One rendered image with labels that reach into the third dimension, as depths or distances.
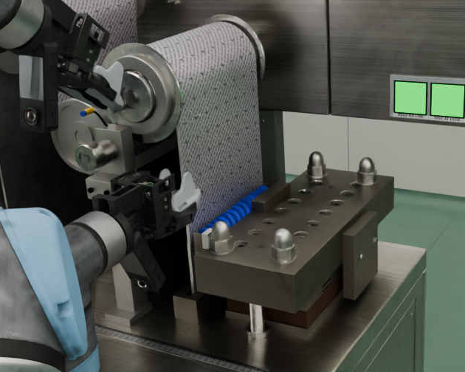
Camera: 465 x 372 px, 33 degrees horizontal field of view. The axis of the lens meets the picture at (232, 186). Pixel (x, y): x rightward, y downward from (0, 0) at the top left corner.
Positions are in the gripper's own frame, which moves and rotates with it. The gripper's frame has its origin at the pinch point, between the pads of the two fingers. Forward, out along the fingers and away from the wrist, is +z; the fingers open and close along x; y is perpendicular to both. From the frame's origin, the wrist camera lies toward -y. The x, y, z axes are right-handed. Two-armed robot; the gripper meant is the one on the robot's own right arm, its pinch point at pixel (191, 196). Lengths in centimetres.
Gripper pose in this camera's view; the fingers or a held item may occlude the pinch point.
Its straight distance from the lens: 117.0
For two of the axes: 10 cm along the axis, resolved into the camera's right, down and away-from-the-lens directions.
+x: -8.6, -1.3, 4.9
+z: 5.0, -3.4, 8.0
